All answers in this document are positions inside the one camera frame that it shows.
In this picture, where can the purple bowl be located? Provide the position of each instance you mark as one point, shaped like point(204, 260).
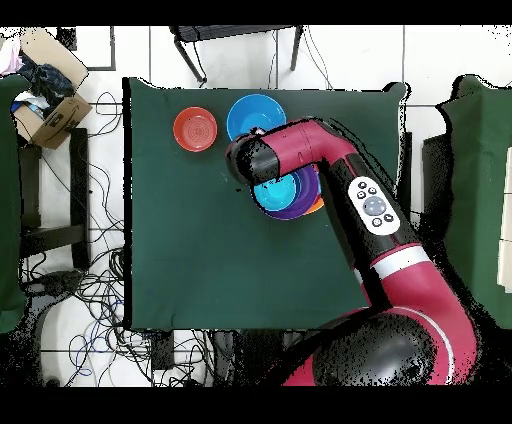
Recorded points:
point(310, 196)

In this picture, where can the dark blue cloth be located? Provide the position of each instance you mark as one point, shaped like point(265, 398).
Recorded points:
point(48, 82)

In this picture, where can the large orange bowl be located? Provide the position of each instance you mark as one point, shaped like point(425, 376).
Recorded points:
point(316, 206)

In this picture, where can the black power adapter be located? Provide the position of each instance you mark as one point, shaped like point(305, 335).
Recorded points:
point(162, 350)

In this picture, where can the cardboard box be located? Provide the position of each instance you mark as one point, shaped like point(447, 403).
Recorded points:
point(60, 120)

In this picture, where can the black bench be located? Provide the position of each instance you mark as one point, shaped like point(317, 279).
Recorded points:
point(80, 180)

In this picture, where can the dark grey pedestal foot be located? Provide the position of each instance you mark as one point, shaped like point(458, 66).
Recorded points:
point(56, 284)

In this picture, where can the white box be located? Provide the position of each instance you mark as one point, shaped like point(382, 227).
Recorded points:
point(507, 200)

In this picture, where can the large blue bowl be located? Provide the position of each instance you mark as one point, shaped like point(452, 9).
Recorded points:
point(252, 112)

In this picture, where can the green cloth covered table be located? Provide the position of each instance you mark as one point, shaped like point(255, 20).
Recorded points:
point(10, 200)
point(480, 180)

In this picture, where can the black metal chair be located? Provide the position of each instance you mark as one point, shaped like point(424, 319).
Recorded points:
point(224, 32)

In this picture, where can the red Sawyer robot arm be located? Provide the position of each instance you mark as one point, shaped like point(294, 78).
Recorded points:
point(416, 292)

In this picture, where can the black floor box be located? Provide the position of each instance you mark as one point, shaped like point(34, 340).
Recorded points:
point(67, 38)

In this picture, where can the dark green tablecloth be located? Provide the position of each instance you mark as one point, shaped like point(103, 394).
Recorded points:
point(160, 240)

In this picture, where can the pale pink cloth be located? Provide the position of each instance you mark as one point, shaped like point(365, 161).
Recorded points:
point(10, 58)

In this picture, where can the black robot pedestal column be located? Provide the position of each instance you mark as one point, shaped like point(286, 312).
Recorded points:
point(256, 356)

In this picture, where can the cyan ribbed bowl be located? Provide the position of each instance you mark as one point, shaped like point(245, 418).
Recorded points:
point(276, 196)

